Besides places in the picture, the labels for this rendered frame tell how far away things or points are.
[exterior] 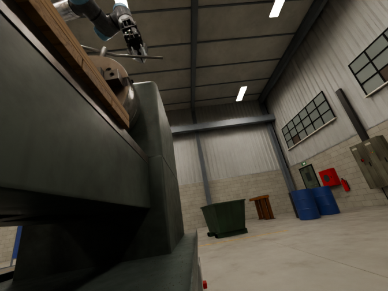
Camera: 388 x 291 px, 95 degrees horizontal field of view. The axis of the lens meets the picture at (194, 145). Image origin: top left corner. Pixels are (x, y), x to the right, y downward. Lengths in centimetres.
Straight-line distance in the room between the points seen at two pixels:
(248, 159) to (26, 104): 1152
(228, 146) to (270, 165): 279
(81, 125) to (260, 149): 1195
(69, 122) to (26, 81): 7
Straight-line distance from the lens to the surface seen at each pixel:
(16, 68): 26
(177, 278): 39
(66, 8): 112
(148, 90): 84
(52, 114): 27
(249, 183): 1121
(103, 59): 78
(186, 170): 1090
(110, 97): 41
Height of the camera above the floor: 64
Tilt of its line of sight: 21 degrees up
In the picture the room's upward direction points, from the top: 9 degrees counter-clockwise
